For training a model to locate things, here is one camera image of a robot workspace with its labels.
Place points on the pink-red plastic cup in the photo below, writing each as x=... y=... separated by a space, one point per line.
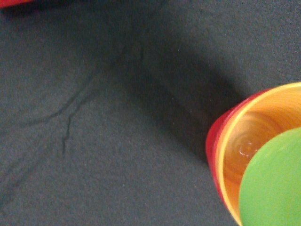
x=214 y=135

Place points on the red plastic bowl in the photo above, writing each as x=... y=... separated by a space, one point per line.
x=11 y=3

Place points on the yellow plastic cup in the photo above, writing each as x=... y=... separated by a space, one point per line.
x=248 y=130

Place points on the black tablecloth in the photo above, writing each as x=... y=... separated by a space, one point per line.
x=105 y=104

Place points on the green plastic cup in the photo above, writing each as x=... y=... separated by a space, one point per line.
x=270 y=192

